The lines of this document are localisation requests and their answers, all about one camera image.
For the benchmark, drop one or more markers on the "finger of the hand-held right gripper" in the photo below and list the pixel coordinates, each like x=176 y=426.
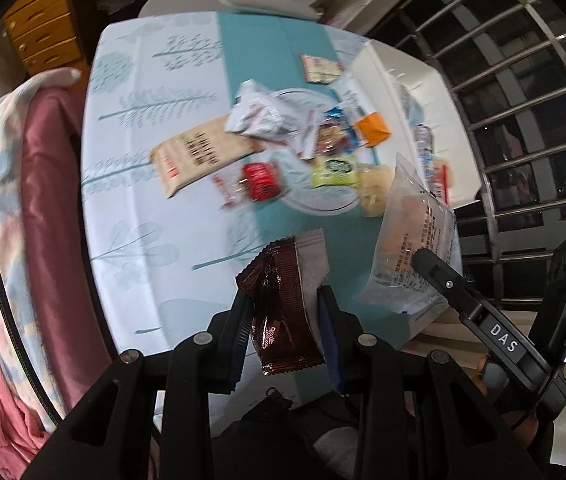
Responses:
x=443 y=282

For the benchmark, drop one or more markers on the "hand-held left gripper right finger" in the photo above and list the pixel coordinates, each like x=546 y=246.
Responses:
x=328 y=340

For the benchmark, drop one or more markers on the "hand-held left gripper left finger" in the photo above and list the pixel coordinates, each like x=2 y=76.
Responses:
x=242 y=340

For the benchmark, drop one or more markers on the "dark brown snack packet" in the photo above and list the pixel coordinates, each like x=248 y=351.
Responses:
x=283 y=310

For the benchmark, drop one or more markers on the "clear bread bag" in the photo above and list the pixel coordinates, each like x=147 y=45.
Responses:
x=408 y=230

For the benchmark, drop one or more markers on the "red white snack box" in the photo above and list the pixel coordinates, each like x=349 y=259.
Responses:
x=444 y=183

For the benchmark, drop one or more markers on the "yellow cracker packet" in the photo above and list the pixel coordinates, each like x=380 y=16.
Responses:
x=375 y=187

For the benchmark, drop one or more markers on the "green snack packet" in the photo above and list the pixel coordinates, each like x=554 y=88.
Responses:
x=335 y=170

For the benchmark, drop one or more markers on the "red brown snack packet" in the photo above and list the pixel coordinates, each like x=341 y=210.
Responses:
x=332 y=142

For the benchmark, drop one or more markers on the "white plastic bin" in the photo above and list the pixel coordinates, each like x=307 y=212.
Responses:
x=443 y=90

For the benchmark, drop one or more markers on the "person's right hand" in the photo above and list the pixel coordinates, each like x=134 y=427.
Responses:
x=513 y=407

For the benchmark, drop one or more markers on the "small red snack packet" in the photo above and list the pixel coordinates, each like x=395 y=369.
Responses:
x=261 y=180

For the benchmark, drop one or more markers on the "white orange snack packet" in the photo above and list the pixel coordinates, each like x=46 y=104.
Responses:
x=365 y=115

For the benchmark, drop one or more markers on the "long beige snack packet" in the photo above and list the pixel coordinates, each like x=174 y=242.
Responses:
x=203 y=152

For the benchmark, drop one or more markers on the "blue snack packet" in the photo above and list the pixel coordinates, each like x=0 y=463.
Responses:
x=339 y=119

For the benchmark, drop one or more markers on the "metal window grille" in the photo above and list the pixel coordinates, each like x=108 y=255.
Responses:
x=523 y=85

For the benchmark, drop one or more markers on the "cream brown snack packet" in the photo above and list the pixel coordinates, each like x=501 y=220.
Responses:
x=320 y=67

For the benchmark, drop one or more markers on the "crumpled white plastic bag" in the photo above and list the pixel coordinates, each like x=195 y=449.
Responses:
x=113 y=0

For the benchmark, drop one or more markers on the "wooden desk with drawers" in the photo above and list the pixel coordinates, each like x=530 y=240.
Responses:
x=48 y=25

